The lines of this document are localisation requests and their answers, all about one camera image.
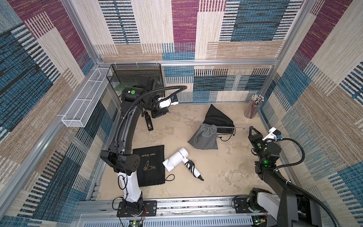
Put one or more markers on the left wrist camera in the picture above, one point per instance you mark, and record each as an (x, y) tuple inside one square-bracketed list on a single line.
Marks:
[(169, 102)]

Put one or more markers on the green tray on shelf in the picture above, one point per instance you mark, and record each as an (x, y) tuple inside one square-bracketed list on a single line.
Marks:
[(122, 86)]

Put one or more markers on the black wire mesh shelf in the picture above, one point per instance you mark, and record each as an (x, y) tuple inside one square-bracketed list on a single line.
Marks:
[(139, 73)]

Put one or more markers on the white wire mesh basket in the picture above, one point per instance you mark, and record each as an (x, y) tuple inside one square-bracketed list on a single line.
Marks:
[(83, 106)]

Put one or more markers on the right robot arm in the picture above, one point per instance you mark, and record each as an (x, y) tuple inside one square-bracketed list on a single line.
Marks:
[(288, 206)]

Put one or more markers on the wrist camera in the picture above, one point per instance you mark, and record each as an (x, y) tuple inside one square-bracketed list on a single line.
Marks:
[(273, 135), (169, 102)]

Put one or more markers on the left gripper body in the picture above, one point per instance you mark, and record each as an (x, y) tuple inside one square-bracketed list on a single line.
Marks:
[(157, 113)]

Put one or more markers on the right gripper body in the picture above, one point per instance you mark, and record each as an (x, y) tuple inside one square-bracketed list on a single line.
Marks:
[(255, 139)]

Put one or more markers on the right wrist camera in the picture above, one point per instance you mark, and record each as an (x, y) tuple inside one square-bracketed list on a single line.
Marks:
[(273, 135)]

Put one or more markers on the striped pencil cup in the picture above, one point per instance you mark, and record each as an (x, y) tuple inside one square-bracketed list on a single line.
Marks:
[(254, 104)]

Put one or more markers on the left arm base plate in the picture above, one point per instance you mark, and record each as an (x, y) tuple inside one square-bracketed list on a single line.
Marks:
[(147, 208)]

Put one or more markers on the grey hair dryer bag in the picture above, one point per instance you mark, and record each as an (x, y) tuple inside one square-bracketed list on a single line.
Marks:
[(205, 138)]

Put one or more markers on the black hair dryer bag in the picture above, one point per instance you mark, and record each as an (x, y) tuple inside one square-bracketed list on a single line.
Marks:
[(219, 120)]

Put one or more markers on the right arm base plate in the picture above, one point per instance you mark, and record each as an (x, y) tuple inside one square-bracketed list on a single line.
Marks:
[(242, 204)]

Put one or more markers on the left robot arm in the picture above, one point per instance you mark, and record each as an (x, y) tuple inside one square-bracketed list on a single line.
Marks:
[(119, 155)]

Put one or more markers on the white hair dryer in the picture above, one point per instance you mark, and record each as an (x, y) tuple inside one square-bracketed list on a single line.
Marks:
[(181, 157)]

